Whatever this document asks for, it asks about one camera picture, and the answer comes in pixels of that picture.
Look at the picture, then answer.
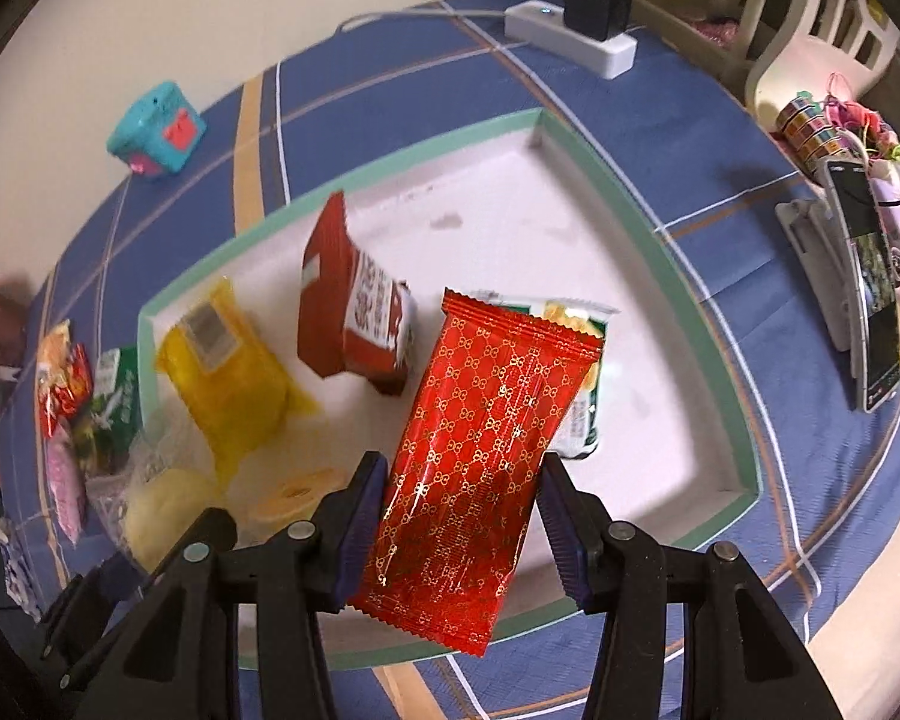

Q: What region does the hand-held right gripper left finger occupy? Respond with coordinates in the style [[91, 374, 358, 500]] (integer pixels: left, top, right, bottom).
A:
[[64, 450, 391, 720]]

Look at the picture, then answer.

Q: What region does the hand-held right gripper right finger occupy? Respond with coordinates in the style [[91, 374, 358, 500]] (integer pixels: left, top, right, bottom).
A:
[[536, 452, 845, 720]]

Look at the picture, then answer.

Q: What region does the round yellow cake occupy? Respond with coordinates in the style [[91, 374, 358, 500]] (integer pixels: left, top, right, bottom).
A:
[[247, 465, 353, 545], [90, 427, 230, 578]]

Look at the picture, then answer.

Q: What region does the pink snack packet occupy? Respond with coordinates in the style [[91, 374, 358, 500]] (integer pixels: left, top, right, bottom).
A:
[[45, 427, 91, 545]]

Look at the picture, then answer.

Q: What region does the white green cracker packet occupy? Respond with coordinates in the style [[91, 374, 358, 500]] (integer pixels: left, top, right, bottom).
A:
[[472, 289, 620, 460]]

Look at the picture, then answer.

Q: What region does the red gold patterned snack packet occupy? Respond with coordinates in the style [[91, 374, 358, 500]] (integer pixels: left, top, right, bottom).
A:
[[345, 286, 607, 657]]

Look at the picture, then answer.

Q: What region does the small green snack packet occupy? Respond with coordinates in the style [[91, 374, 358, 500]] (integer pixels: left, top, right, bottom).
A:
[[71, 420, 121, 477]]

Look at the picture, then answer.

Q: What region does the yellow snack packet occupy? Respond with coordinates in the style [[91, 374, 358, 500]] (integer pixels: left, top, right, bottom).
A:
[[154, 276, 322, 492]]

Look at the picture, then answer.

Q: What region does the dark red snack packet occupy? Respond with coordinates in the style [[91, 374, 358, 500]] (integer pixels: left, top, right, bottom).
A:
[[296, 191, 421, 397]]

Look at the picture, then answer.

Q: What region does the green white snack packet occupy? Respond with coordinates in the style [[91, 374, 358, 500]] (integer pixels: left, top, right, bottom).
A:
[[90, 345, 145, 451]]

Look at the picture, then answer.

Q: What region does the red cartoon snack packet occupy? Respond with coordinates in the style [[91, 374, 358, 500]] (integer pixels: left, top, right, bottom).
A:
[[37, 341, 95, 440]]

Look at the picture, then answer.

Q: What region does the teal rimmed white tray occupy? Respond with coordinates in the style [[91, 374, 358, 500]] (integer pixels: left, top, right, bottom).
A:
[[136, 109, 764, 672]]

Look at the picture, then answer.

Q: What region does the blue white printed bag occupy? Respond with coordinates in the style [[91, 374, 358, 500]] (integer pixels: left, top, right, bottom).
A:
[[0, 517, 46, 620]]

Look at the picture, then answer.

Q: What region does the white phone stand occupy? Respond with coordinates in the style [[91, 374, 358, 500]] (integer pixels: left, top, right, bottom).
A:
[[776, 199, 863, 353]]

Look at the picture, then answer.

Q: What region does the smartphone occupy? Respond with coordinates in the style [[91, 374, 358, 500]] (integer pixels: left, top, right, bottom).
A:
[[825, 157, 900, 413]]

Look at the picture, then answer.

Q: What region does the teal toy house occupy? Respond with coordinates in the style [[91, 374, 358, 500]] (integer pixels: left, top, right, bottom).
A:
[[106, 81, 207, 181]]

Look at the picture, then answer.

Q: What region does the patterned tape roll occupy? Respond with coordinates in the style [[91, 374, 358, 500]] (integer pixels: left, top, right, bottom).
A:
[[778, 90, 867, 166]]

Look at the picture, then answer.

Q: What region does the white power strip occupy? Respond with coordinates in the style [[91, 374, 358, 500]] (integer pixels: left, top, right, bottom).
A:
[[504, 1, 638, 81]]

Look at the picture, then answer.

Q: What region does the pile of colourful trinkets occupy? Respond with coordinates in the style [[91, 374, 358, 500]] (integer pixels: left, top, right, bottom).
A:
[[825, 73, 900, 241]]

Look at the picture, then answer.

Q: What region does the white plastic chair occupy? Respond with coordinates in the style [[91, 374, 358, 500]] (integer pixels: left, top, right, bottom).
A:
[[701, 0, 900, 113]]

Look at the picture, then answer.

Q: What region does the black charger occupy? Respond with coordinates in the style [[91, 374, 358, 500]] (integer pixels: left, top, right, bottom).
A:
[[565, 0, 635, 42]]

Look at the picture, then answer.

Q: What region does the white power cable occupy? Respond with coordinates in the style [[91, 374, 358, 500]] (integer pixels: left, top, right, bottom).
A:
[[335, 4, 511, 35]]

